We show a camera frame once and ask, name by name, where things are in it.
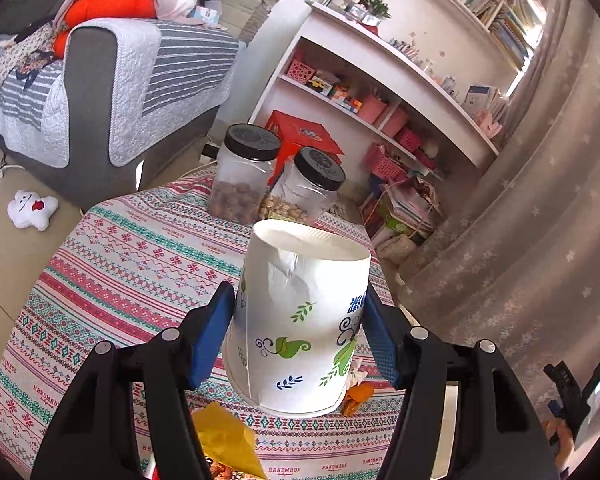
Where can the large pink basket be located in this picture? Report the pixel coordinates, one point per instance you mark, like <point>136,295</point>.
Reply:
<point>384,161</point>

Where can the standing folders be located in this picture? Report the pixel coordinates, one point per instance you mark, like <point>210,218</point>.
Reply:
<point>482,102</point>

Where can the patterned tablecloth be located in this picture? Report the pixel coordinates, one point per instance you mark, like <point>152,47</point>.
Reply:
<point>115,270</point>

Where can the white ghost plush toy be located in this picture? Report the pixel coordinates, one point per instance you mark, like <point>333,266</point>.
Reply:
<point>31,207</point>

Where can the black-lid jar of brown nuts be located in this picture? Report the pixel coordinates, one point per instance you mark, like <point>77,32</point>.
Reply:
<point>244,175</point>

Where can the small potted plant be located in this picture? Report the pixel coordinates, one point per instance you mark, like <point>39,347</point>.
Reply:
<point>378,8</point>

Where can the white leaf-print paper cup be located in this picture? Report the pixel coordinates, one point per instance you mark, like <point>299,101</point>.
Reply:
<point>290,310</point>

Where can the stack of papers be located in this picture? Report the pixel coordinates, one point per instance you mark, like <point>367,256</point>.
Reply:
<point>412,200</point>

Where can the white bookshelf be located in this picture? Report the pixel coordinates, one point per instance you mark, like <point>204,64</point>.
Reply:
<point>390,75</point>

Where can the beige tote bag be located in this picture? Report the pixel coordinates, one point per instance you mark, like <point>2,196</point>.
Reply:
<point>395,249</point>

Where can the red white snack packet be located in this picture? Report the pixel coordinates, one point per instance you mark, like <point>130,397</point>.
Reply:
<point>220,470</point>

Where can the floral lace curtain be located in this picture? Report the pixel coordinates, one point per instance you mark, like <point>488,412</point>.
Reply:
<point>530,210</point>

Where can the pink perforated box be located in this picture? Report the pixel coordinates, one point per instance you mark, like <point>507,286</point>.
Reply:
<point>300,70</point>

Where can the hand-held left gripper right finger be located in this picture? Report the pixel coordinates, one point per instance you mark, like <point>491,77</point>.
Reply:
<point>380,342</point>

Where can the pink pen holder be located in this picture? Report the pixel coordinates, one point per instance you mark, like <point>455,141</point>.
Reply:
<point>372,108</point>
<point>395,121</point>

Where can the green white cardboard box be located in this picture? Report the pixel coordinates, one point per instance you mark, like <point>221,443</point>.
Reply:
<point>392,222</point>

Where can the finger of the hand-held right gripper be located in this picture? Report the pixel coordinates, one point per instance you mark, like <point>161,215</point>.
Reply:
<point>565,390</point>
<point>599,375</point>

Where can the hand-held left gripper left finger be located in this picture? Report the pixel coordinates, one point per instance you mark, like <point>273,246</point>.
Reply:
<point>210,335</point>

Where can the black-lid jar of pale nuts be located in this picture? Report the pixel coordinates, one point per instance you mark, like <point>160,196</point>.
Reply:
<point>307,187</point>

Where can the orange candy wrapper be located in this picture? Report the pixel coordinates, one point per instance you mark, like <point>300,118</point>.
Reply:
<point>356,396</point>

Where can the small pink basket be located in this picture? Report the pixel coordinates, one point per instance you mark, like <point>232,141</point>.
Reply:
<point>408,140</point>

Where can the grey sofa with striped cover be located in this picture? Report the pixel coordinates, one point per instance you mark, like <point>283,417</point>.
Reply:
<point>130,85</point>

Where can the orange cushion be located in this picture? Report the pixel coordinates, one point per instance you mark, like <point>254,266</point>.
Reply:
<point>105,10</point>

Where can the stack of books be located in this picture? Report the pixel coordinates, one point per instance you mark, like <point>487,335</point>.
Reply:
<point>252,2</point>

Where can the yellow wrapper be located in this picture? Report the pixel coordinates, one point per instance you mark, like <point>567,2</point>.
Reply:
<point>225,435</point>

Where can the red cardboard box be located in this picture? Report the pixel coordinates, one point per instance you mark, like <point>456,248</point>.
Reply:
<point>300,137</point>

